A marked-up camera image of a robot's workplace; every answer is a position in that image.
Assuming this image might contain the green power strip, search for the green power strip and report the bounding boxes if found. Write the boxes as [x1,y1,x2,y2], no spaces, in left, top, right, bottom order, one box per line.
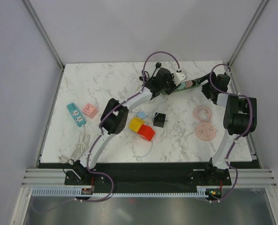
[171,79,202,94]

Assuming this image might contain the black cube adapter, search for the black cube adapter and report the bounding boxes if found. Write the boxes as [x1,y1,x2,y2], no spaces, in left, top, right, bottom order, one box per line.
[153,112,169,128]

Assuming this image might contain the blue plug adapter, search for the blue plug adapter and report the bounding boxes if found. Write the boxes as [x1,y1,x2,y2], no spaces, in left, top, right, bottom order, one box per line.
[137,111,148,120]

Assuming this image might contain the light blue cable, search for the light blue cable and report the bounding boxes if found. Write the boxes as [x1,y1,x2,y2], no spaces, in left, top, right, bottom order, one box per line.
[133,100,167,158]

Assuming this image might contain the white plug adapter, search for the white plug adapter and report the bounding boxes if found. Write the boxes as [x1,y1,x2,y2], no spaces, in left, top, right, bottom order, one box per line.
[143,117,153,126]

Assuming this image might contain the yellow cube plug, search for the yellow cube plug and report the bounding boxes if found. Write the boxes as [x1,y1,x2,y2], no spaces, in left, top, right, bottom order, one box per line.
[128,117,145,133]

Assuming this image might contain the red cube socket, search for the red cube socket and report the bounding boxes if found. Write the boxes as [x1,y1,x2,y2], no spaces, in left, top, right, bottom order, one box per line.
[137,125,155,142]

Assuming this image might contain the pink cube socket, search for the pink cube socket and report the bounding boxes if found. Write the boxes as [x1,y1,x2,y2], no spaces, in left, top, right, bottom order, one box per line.
[82,103,98,119]

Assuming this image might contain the teal power strip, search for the teal power strip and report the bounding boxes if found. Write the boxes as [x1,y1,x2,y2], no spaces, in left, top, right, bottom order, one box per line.
[67,103,86,127]

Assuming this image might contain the pink plug adapter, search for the pink plug adapter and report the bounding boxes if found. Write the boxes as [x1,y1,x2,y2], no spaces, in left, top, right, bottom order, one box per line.
[185,81,193,88]

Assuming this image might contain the teal plug adapter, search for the teal plug adapter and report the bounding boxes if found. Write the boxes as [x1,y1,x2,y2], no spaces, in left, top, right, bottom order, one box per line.
[177,82,186,90]

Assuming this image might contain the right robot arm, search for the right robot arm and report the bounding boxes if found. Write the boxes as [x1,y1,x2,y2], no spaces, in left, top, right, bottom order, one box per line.
[192,72,257,185]

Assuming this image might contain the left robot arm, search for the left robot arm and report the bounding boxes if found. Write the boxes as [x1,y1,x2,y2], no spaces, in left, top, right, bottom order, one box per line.
[75,68,182,184]

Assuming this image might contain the pink round socket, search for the pink round socket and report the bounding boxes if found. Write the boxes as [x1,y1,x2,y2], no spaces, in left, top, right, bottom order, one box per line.
[195,122,216,142]

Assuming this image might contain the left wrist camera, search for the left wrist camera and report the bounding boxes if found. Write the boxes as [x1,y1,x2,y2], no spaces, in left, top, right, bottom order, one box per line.
[173,68,187,85]

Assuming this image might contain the black power cord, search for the black power cord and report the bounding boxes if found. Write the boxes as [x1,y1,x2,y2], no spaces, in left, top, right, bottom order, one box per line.
[138,61,163,85]

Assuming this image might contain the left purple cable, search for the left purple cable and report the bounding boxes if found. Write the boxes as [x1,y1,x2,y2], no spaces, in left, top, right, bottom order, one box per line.
[86,51,183,174]

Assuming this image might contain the white power cord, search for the white power cord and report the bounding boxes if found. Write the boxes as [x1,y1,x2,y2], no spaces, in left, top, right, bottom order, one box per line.
[58,125,90,164]

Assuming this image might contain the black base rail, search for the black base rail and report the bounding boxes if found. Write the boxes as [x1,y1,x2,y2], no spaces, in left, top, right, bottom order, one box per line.
[38,162,232,194]

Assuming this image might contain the white cable duct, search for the white cable duct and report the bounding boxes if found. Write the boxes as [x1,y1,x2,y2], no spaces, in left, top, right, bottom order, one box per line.
[31,187,209,198]

